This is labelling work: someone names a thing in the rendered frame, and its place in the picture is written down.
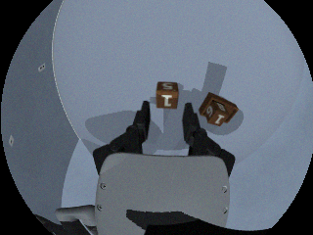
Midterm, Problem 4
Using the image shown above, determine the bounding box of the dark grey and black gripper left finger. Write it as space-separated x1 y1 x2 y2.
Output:
93 101 151 174

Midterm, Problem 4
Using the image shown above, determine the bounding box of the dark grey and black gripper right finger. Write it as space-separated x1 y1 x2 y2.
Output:
182 103 235 177

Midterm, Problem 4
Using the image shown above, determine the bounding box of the brown cube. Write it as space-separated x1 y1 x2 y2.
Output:
204 100 229 126
156 81 179 109

